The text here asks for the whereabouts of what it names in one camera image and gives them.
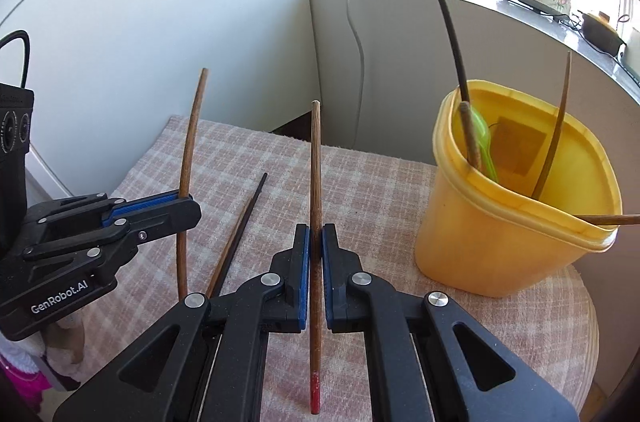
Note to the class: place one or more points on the beige plush item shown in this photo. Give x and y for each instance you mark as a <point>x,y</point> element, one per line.
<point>67,352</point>

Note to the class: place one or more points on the pink fabric item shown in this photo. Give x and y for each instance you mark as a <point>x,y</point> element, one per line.
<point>22,377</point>

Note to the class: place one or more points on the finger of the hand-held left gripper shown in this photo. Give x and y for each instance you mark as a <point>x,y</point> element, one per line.
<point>165,222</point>
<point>145,205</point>

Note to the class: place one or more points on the yellow plastic container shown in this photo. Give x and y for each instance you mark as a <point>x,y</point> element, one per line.
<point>480,242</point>

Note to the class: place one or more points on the green plastic spoon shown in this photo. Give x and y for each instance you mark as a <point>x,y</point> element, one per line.
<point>486,152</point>

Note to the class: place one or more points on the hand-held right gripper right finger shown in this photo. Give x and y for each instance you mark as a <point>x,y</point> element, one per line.
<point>328,272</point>

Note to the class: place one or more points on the dark brown chopstick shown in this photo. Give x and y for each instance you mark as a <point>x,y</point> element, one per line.
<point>245,217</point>

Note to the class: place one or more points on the brown chopstick with red tip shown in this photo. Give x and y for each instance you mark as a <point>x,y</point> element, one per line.
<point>316,162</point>

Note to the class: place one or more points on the white cabinet with wooden shelves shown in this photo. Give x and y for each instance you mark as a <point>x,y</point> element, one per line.
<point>150,27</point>

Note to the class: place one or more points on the checked beige cushion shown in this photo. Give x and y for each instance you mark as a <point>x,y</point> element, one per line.
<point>375,182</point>

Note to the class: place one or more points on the black pot with yellow lid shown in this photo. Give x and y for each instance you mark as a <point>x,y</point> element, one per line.
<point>602,33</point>

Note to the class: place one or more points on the plain brown wooden chopstick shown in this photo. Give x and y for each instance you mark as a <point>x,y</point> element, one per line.
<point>562,112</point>
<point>470,137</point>
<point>192,137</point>
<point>610,219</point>

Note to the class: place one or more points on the black chopstick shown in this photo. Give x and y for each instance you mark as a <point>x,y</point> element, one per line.
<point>450,27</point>

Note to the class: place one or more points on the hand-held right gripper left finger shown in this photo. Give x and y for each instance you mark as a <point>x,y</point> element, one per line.
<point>302,272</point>

